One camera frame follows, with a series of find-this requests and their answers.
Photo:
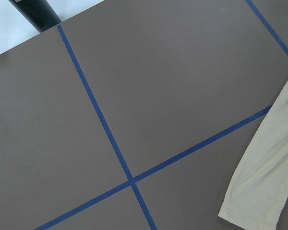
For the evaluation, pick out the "beige long-sleeve graphic shirt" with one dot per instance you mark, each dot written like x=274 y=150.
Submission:
x=258 y=189

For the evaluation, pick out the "black water bottle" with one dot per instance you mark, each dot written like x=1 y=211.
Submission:
x=38 y=12

